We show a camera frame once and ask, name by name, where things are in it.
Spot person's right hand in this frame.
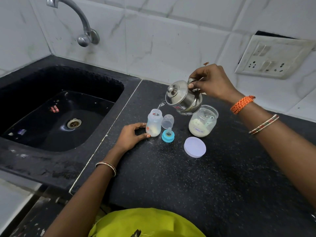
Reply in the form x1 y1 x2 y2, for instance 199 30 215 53
188 64 239 103

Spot person's left hand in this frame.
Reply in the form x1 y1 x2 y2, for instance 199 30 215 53
115 122 151 152

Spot clear baby bottle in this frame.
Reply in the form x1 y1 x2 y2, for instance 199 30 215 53
146 109 163 137

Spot small steel kettle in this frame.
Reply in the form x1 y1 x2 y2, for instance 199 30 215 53
165 80 203 116

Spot person's right forearm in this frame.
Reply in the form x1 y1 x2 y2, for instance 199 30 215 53
226 92 316 208

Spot person's left forearm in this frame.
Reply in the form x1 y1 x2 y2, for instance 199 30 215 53
42 148 127 237

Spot clear bottle cap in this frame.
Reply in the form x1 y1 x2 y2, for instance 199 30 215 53
161 114 174 130

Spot glass jar of white powder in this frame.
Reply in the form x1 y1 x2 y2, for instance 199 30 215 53
189 105 219 138

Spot orange thread wristband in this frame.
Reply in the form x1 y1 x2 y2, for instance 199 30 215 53
230 95 256 115

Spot beaded bangle on left wrist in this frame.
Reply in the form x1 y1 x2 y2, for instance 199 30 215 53
95 161 117 177

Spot white round jar lid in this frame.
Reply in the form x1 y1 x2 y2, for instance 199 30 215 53
183 137 207 158

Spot steel sink drain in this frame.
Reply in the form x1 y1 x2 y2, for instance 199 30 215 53
67 118 82 129

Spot beaded bangles on right wrist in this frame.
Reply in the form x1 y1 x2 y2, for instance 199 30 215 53
248 114 279 135

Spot yellow-green garment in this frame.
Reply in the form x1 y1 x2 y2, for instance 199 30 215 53
88 208 206 237

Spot black sink basin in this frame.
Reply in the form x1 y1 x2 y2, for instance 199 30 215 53
0 66 124 153

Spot blue ring bottle nipple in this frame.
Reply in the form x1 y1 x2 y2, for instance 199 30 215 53
162 127 175 143

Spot white switch socket board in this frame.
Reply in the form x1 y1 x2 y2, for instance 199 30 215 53
235 34 316 80

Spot steel wall tap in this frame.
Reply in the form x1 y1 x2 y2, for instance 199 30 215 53
46 0 100 47

